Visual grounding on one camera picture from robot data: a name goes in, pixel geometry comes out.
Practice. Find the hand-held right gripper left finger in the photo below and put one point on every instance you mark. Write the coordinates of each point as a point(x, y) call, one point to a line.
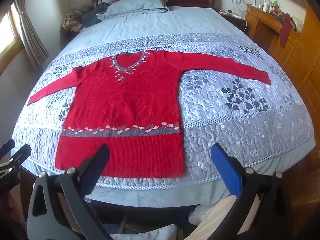
point(101, 155)

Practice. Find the blue-grey pillow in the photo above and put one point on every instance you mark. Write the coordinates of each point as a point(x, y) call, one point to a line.
point(135, 6)

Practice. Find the red knitted sweater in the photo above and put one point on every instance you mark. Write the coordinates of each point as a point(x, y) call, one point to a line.
point(120, 100)

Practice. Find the wooden desk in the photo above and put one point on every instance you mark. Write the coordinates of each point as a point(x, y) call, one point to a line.
point(300, 60)

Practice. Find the brown patterned cloth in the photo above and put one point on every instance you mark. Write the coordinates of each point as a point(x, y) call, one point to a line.
point(72, 21)

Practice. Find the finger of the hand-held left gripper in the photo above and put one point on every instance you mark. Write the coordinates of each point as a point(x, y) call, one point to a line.
point(7, 147)
point(21, 155)

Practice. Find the dark nightstand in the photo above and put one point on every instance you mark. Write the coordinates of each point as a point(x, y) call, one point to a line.
point(233, 21)

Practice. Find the white cloth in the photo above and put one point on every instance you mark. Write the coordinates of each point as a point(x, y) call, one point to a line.
point(215, 212)

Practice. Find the cluster of small bottles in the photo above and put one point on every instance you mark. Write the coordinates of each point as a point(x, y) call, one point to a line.
point(271, 5)

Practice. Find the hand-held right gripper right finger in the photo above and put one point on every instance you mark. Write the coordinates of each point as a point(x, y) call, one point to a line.
point(223, 163)

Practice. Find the white quilted bedspread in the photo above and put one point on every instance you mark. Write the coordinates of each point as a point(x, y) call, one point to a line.
point(225, 130)

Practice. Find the window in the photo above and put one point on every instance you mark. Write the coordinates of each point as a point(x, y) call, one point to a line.
point(7, 30)

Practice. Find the beige curtain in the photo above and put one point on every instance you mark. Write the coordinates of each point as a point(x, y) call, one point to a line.
point(30, 32)

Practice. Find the dark red hanging cloth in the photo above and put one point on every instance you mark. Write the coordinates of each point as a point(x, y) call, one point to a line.
point(285, 31)

